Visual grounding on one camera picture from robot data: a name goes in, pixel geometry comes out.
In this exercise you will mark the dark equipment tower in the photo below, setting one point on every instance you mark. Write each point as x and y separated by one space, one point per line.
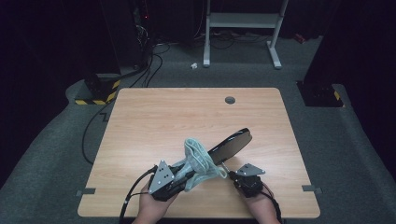
124 31

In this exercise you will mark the person's left hand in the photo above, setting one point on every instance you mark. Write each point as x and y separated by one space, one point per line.
152 208

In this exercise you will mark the black oval stand mirror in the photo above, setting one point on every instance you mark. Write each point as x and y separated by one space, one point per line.
232 146

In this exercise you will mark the white metal stand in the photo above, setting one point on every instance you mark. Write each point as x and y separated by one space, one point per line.
243 20

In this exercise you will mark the small white scrap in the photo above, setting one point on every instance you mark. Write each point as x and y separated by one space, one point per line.
194 65

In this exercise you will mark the small red object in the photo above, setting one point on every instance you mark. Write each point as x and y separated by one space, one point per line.
299 38

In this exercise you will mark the light green fluffy cloth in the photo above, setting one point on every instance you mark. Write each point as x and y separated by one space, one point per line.
199 158

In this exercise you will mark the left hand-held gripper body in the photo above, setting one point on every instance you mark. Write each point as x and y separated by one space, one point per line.
160 183

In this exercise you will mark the person's right hand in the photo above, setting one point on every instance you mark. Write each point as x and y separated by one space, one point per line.
263 205

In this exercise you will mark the grey table edge bracket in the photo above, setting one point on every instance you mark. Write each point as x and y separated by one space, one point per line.
86 192
309 188

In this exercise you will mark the black yellow striped pillar base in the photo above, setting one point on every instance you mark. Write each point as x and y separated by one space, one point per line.
320 96
101 93

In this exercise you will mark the grey round table grommet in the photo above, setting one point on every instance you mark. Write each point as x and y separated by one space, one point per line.
230 100

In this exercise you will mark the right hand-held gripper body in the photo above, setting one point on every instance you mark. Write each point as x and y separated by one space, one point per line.
250 185

